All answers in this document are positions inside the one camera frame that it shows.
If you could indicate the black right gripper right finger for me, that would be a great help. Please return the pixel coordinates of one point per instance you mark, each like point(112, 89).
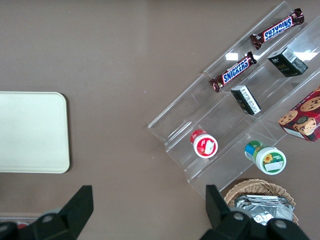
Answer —
point(225, 220)

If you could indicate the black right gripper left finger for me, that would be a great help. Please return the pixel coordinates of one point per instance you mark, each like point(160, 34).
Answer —
point(75, 212)

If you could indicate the foil wrapped sandwich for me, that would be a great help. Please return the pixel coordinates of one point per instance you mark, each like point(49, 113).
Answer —
point(265, 208)

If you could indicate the woven wicker basket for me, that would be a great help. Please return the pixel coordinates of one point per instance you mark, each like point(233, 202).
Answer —
point(252, 187)

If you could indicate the cream plastic tray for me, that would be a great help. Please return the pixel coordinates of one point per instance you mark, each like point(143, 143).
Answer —
point(32, 132)

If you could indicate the clear container with red item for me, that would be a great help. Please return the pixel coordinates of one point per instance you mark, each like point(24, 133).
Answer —
point(21, 222)

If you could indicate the green sunflower lid cup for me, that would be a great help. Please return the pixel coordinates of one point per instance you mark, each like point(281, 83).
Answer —
point(267, 158)

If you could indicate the red lid yogurt cup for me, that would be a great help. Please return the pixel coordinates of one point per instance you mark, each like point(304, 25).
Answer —
point(203, 145)

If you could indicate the clear acrylic tiered shelf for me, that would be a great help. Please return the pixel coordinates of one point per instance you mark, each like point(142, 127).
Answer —
point(225, 120)

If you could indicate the black box with white label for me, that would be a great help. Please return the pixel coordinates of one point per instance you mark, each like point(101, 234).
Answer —
point(246, 100)

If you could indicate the red cookie box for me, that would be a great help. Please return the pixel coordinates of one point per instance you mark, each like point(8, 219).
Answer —
point(303, 116)

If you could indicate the Snickers chocolate bar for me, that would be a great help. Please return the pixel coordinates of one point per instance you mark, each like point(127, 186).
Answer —
point(233, 72)
point(277, 28)

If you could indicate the black box with barcode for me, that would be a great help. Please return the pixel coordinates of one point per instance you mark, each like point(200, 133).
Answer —
point(287, 62)

